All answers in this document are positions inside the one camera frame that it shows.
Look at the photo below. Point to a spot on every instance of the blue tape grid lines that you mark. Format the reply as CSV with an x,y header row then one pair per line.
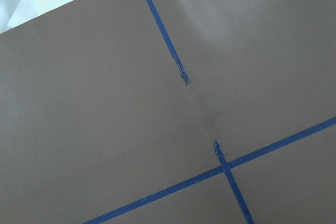
x,y
225,167

